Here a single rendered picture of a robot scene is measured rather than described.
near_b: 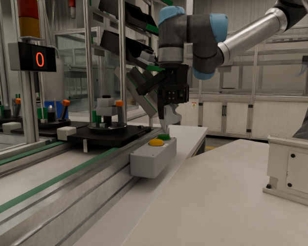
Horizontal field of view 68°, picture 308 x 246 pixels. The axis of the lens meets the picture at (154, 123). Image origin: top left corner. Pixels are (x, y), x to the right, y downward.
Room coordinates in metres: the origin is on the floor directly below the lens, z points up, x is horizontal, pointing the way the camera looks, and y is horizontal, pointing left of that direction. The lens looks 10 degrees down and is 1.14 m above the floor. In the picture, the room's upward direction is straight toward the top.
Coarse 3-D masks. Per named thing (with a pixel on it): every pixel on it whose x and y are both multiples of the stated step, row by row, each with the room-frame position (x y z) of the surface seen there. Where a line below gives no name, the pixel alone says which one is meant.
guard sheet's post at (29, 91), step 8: (16, 0) 0.66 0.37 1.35; (16, 8) 0.66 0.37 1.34; (16, 16) 0.66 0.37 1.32; (24, 40) 0.67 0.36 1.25; (24, 72) 0.66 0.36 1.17; (32, 72) 0.68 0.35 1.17; (24, 80) 0.66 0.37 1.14; (32, 80) 0.68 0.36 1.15; (24, 88) 0.66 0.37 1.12; (32, 88) 0.68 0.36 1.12; (24, 96) 0.66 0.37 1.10; (32, 96) 0.68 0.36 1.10; (24, 104) 0.67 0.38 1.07; (32, 104) 0.68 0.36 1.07; (32, 112) 0.68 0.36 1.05; (32, 120) 0.67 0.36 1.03; (32, 128) 0.67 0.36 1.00; (32, 136) 0.66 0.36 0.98
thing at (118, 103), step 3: (117, 102) 0.78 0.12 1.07; (120, 102) 0.77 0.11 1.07; (114, 105) 0.78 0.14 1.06; (117, 105) 0.78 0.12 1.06; (120, 105) 0.77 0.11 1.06; (117, 108) 0.78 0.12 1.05; (120, 108) 0.78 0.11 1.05; (117, 111) 0.78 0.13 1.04; (120, 111) 0.78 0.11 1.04; (120, 114) 0.78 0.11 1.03; (120, 117) 0.78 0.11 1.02; (120, 120) 0.78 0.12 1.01
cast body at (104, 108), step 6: (102, 96) 0.80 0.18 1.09; (108, 96) 0.79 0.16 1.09; (102, 102) 0.78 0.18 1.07; (108, 102) 0.78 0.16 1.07; (114, 102) 0.82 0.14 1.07; (96, 108) 0.79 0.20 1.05; (102, 108) 0.78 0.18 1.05; (108, 108) 0.78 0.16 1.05; (114, 108) 0.79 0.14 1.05; (96, 114) 0.79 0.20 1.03; (102, 114) 0.78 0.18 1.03; (108, 114) 0.78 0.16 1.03; (114, 114) 0.79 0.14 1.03
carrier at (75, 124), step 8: (40, 112) 0.89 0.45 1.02; (48, 112) 0.88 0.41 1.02; (56, 112) 0.95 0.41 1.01; (40, 120) 0.85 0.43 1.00; (48, 120) 0.88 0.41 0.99; (56, 120) 0.90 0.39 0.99; (64, 120) 0.87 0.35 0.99; (40, 128) 0.82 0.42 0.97; (48, 128) 0.82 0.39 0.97; (56, 128) 0.83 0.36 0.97; (48, 136) 0.75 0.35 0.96; (56, 136) 0.75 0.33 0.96
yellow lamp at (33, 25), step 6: (24, 18) 0.64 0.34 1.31; (30, 18) 0.65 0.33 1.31; (24, 24) 0.64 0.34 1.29; (30, 24) 0.65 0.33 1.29; (36, 24) 0.66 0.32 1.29; (24, 30) 0.64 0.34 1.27; (30, 30) 0.65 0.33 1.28; (36, 30) 0.66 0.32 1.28; (24, 36) 0.64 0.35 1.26; (36, 36) 0.66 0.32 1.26
